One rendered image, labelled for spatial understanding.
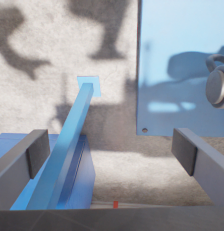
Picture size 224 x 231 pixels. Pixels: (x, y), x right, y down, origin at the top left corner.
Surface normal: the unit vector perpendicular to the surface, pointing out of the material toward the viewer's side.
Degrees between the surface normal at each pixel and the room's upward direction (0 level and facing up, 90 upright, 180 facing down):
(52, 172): 90
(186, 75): 0
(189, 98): 0
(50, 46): 0
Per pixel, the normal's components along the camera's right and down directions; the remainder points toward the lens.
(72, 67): -0.09, 0.64
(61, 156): -0.07, -0.77
